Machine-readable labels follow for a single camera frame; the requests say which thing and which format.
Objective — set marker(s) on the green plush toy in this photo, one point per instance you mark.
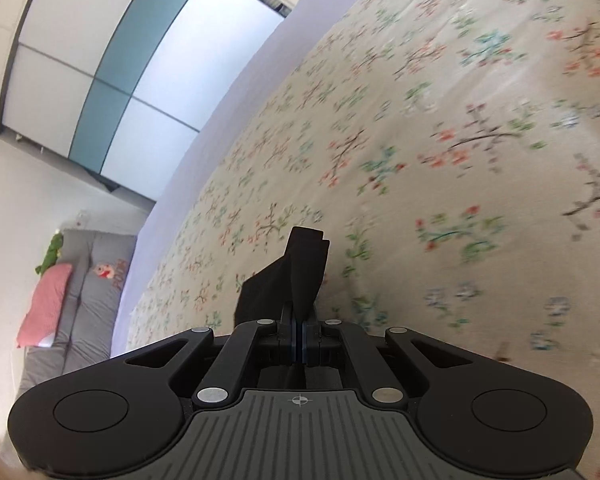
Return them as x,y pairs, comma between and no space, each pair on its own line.
52,253

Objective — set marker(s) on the purple bed blanket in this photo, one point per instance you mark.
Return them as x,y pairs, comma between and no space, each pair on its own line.
279,55

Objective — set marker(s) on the floral beige sheet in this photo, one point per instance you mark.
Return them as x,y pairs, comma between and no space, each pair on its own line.
450,152

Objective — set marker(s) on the grey sofa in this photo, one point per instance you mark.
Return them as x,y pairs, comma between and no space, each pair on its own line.
100,263

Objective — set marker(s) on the white and teal wardrobe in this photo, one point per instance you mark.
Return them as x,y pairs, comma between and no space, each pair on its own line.
121,88

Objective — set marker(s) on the black pants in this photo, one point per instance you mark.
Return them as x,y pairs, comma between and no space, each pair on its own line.
290,283

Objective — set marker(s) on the pink checkered pillow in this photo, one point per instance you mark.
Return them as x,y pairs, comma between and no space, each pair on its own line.
40,325

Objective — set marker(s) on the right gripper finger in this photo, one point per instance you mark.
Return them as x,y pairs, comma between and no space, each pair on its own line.
308,338
287,338

